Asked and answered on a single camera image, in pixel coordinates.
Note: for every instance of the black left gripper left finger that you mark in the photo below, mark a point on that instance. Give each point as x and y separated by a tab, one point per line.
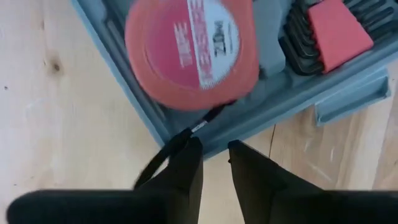
183	186

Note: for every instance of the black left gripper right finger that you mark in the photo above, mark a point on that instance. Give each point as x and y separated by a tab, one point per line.
264	193

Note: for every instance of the grey plastic tool case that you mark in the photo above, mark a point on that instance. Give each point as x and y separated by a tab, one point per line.
280	102

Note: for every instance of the pink tape measure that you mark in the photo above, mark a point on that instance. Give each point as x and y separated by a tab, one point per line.
174	62

